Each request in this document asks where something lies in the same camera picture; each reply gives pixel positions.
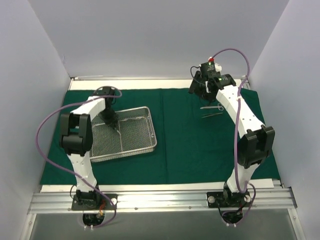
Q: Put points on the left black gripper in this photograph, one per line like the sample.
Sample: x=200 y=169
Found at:
x=110 y=120

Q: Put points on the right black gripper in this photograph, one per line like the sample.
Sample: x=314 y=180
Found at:
x=197 y=83

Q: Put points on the metal mesh tray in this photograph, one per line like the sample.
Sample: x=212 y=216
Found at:
x=137 y=136

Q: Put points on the steel surgical scissors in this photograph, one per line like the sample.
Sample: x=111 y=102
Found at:
x=219 y=107

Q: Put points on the green surgical cloth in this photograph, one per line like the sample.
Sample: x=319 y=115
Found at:
x=190 y=149

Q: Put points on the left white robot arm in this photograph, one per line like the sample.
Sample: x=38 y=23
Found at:
x=76 y=139

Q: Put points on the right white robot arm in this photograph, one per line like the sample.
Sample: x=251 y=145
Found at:
x=253 y=140

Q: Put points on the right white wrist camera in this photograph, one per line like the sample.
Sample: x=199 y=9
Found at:
x=217 y=67

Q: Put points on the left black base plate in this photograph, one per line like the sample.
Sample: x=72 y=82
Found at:
x=91 y=201

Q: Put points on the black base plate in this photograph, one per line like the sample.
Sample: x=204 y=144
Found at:
x=219 y=199
x=91 y=201

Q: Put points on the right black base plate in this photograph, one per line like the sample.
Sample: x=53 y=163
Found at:
x=219 y=199

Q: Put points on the aluminium frame rail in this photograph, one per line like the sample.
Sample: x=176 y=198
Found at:
x=161 y=201

